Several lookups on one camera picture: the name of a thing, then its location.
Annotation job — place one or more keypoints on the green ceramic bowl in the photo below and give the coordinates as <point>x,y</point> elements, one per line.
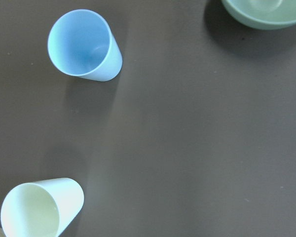
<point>263,14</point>

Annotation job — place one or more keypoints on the pale yellow plastic cup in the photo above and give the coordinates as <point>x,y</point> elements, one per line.
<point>42,208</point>

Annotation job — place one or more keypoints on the light blue plastic cup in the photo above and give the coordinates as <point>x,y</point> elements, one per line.
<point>81,44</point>

